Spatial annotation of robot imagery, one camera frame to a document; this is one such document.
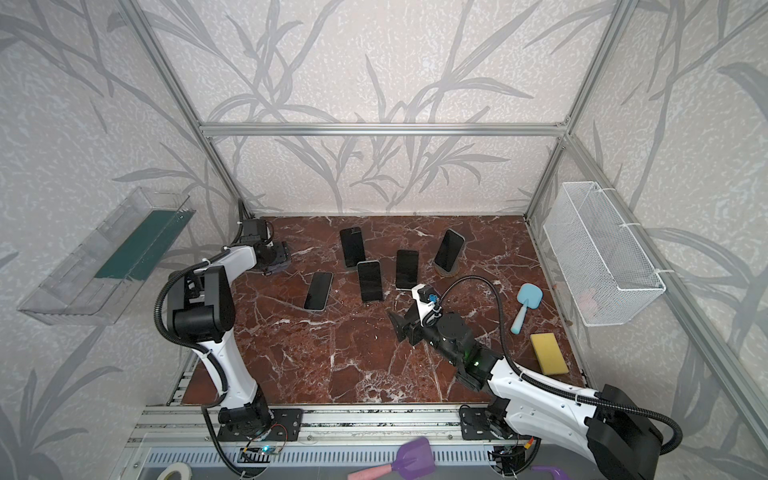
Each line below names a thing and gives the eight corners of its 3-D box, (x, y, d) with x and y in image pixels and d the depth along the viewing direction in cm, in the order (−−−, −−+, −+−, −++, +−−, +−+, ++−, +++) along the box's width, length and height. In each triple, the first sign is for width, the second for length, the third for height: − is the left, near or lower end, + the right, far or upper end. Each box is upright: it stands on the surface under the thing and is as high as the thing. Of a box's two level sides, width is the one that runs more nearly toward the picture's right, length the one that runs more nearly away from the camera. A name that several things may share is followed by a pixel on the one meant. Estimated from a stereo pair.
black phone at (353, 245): (346, 271, 106) (338, 243, 94) (348, 255, 111) (341, 226, 99) (364, 271, 106) (359, 243, 94) (366, 255, 111) (361, 226, 99)
